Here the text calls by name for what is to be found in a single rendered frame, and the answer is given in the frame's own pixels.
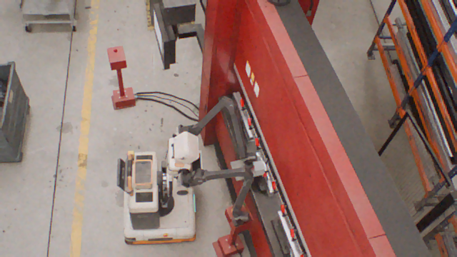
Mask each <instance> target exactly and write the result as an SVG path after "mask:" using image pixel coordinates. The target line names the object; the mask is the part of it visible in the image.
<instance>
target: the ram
mask: <svg viewBox="0 0 457 257"><path fill-rule="evenodd" d="M247 61H248V63H249V65H250V67H251V71H250V75H249V77H248V74H247V72H246V65H247ZM234 63H235V66H236V69H237V71H238V74H239V76H240V78H241V81H242V84H243V87H244V88H245V91H246V94H247V96H248V99H249V101H250V103H251V106H252V108H253V111H254V113H255V115H256V118H257V121H258V124H259V126H260V128H261V131H262V134H263V137H264V138H265V141H266V144H267V146H268V149H269V151H270V153H271V156H272V159H273V162H274V163H275V166H276V169H277V171H278V174H279V176H280V179H281V182H282V184H283V187H284V189H285V191H286V194H287V196H288V200H287V198H286V195H285V193H284V191H283V188H282V185H281V182H280V180H279V178H278V175H277V173H276V169H275V168H274V165H273V162H272V160H271V157H270V155H269V152H268V149H267V148H266V150H267V153H268V156H269V158H270V160H271V163H272V165H273V169H274V171H275V173H276V176H277V178H278V181H279V183H280V185H281V188H282V191H283V194H284V196H285V198H286V201H287V205H288V201H289V203H290V205H291V209H292V211H293V214H294V216H295V217H296V220H297V223H298V226H299V228H300V230H301V233H302V235H303V238H304V241H305V242H306V246H307V248H308V251H309V253H310V255H311V257H363V254H362V252H361V250H360V248H359V247H358V244H357V243H358V241H357V240H356V237H355V236H354V233H353V231H352V229H351V226H350V224H349V222H348V220H347V218H346V215H345V213H344V211H343V209H342V207H341V204H340V203H339V201H338V199H337V196H336V194H335V192H334V190H333V187H332V185H331V183H330V181H329V179H328V176H327V174H326V172H325V170H324V168H323V165H322V163H321V161H320V158H319V157H318V154H317V153H316V150H315V148H314V146H313V143H312V141H311V139H310V137H309V134H308V132H307V130H306V127H305V126H304V124H303V121H302V119H301V117H300V115H299V111H298V109H297V107H296V104H295V102H294V101H293V98H292V96H291V94H290V92H289V90H288V87H287V85H286V82H285V81H284V79H283V76H282V74H281V72H280V70H279V67H278V65H277V63H276V60H275V58H274V57H273V54H272V52H271V50H270V48H269V45H268V43H267V41H266V38H265V36H264V35H263V32H262V30H261V27H260V26H259V24H258V21H257V19H256V17H255V14H254V12H253V10H252V8H251V5H250V3H249V2H248V0H243V9H242V15H241V23H240V29H239V34H238V43H237V48H236V57H235V62H234ZM236 69H235V67H234V70H235V72H236ZM252 72H253V75H254V80H252V78H251V76H252ZM238 74H237V72H236V75H237V77H238ZM238 80H239V82H240V79H239V77H238ZM251 80H252V81H253V85H252V84H251ZM256 82H257V84H258V87H259V89H260V90H259V93H258V98H257V96H256V93H255V91H254V88H255V84H256ZM240 85H241V82H240ZM243 87H242V85H241V88H242V90H243ZM243 93H244V95H245V92H244V90H243ZM245 97H246V95H245ZM248 99H247V98H246V100H247V101H248ZM248 104H249V102H248ZM249 107H250V104H249ZM250 110H251V107H250ZM253 111H252V110H251V113H252V114H253ZM253 117H254V114H253ZM254 120H255V122H256V119H255V117H254ZM258 124H257V122H256V125H257V127H258ZM258 130H259V133H260V135H261V132H260V129H259V127H258ZM263 137H262V135H261V138H262V140H263ZM263 143H264V145H265V147H266V144H265V142H264V140H263ZM288 208H289V211H290V213H291V216H292V217H293V215H292V212H291V209H290V207H289V205H288ZM293 220H294V223H295V224H296V222H295V219H294V217H293ZM298 226H297V225H296V227H297V230H298V233H299V236H300V237H301V234H300V232H299V229H298ZM301 240H302V243H303V246H304V248H305V250H306V247H305V245H304V242H303V239H302V237H301ZM306 253H307V256H308V257H309V255H308V252H307V250H306Z"/></svg>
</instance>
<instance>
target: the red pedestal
mask: <svg viewBox="0 0 457 257"><path fill-rule="evenodd" d="M107 52H108V57H109V63H110V66H111V70H112V71H113V70H116V72H117V77H118V82H119V90H115V91H113V94H114V95H113V96H111V99H112V103H113V105H114V109H122V108H126V107H130V106H135V105H136V104H135V98H134V93H133V90H132V87H131V88H126V89H125V88H124V82H123V76H122V71H121V70H122V69H125V68H127V63H126V57H125V53H124V48H123V46H116V47H111V48H107Z"/></svg>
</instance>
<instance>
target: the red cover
mask: <svg viewBox="0 0 457 257"><path fill-rule="evenodd" d="M248 2H249V3H250V5H251V8H252V10H253V12H254V14H255V17H256V19H257V21H258V24H259V26H260V27H261V30H262V32H263V35H264V36H265V38H266V41H267V43H268V45H269V48H270V50H271V52H272V54H273V57H274V58H275V60H276V63H277V65H278V67H279V70H280V72H281V74H282V76H283V79H284V81H285V82H286V85H287V87H288V90H289V92H290V94H291V96H292V98H293V101H294V102H295V104H296V107H297V109H298V111H299V115H300V117H301V119H302V121H303V124H304V126H305V127H306V130H307V132H308V134H309V137H310V139H311V141H312V143H313V146H314V148H315V150H316V153H317V154H318V157H319V158H320V161H321V163H322V165H323V168H324V170H325V172H326V174H327V176H328V179H329V181H330V183H331V185H332V187H333V190H334V192H335V194H336V196H337V199H338V201H339V203H340V204H341V207H342V209H343V211H344V213H345V215H346V218H347V220H348V222H349V224H350V226H351V229H352V231H353V233H354V236H355V237H356V240H357V241H358V243H357V244H358V247H359V248H360V250H361V252H362V254H363V257H396V254H395V253H394V251H393V249H392V247H391V245H390V243H389V242H388V239H387V237H386V235H384V234H385V233H384V231H383V229H382V227H381V225H380V223H379V221H378V219H377V217H376V215H375V213H374V211H373V208H372V206H371V204H370V201H369V199H368V197H367V195H366V193H365V191H364V189H363V187H362V185H361V183H360V181H359V179H358V176H357V175H356V172H355V171H354V169H353V166H352V165H351V162H350V161H349V159H348V156H347V155H346V152H345V150H344V148H343V146H342V144H341V142H340V140H339V138H338V136H337V134H336V132H335V130H334V128H333V126H332V124H331V121H330V119H329V117H328V115H327V113H326V111H325V109H324V107H323V105H322V104H321V102H320V100H319V98H318V96H317V93H316V91H315V89H314V87H313V85H312V83H311V81H310V79H309V77H308V76H307V73H306V71H305V69H304V67H303V64H302V63H301V60H300V58H299V57H298V54H297V53H296V50H295V48H294V47H293V44H292V43H291V40H290V38H289V37H288V34H287V32H286V28H285V26H284V25H283V22H282V20H281V18H280V16H279V15H278V12H277V10H276V8H275V6H274V4H272V3H270V2H268V1H267V0H248Z"/></svg>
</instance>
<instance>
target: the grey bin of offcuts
mask: <svg viewBox="0 0 457 257"><path fill-rule="evenodd" d="M29 110H30V106H29V97H28V96H26V94H25V92H24V89H23V87H22V85H21V82H20V80H19V77H18V75H17V73H16V63H15V61H8V63H5V64H0V163H16V162H21V160H22V156H23V153H22V152H21V147H22V143H23V138H24V129H25V125H26V117H27V114H29Z"/></svg>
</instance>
